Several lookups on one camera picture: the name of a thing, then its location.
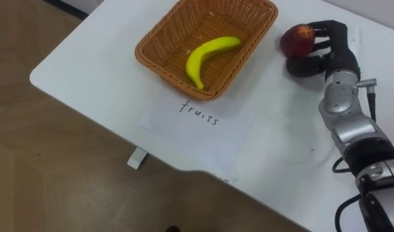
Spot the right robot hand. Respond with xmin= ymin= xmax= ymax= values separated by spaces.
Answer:
xmin=286 ymin=19 xmax=361 ymax=82

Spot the red apple soft toy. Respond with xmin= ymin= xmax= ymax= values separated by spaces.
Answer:
xmin=279 ymin=24 xmax=316 ymax=60

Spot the white desk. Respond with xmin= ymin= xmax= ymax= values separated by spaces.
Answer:
xmin=29 ymin=0 xmax=394 ymax=232

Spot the yellow banana soft toy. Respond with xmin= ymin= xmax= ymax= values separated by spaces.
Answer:
xmin=185 ymin=36 xmax=242 ymax=91

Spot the orange woven basket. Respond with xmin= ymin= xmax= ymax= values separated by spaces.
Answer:
xmin=134 ymin=0 xmax=279 ymax=101

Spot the white paper sheet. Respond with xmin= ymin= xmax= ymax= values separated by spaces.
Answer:
xmin=137 ymin=96 xmax=257 ymax=183

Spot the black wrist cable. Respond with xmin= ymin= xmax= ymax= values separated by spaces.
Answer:
xmin=331 ymin=77 xmax=378 ymax=232

